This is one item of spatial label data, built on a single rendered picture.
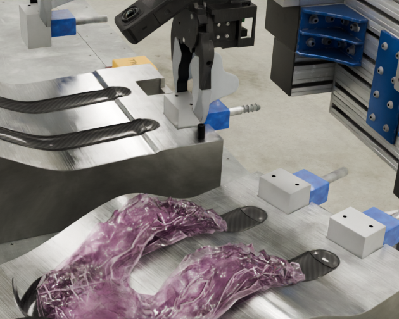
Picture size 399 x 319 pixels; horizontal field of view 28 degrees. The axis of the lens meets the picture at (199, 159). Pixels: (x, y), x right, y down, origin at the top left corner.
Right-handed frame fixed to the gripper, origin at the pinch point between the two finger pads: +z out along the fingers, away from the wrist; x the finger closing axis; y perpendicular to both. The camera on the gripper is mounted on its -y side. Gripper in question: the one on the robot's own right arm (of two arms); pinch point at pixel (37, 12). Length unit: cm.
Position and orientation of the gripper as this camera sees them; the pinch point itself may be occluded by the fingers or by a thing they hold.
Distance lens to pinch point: 124.0
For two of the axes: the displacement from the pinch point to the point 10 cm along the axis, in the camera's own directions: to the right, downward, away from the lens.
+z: -0.4, 8.7, 4.9
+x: -4.0, -4.6, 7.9
